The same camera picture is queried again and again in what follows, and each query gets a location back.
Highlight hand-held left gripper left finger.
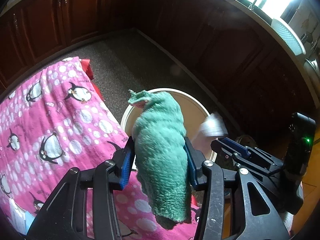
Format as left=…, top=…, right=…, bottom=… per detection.
left=26, top=137, right=137, bottom=240

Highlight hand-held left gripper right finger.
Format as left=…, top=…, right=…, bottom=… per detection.
left=184, top=136, right=290, bottom=240

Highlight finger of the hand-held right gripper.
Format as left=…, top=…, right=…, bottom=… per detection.
left=232, top=155, right=272, bottom=178
left=211, top=137, right=284, bottom=168

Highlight white tissue paper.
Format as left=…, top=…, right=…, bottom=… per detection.
left=199, top=112, right=228, bottom=138

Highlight green fluffy towel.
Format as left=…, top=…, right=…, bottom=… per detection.
left=127, top=89, right=192, bottom=230

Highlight beige round plastic bin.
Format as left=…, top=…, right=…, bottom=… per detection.
left=121, top=87, right=218, bottom=173

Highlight pink penguin tablecloth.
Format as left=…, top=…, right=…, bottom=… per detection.
left=0, top=56, right=200, bottom=240

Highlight red table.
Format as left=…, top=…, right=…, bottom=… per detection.
left=80, top=58, right=104, bottom=100

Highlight white plastic basket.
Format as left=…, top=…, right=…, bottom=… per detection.
left=271, top=17, right=307, bottom=55

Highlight white and blue packet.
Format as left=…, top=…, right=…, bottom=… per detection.
left=9, top=197, right=36, bottom=236

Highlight wooden base cabinets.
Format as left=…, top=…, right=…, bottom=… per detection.
left=0, top=0, right=320, bottom=155

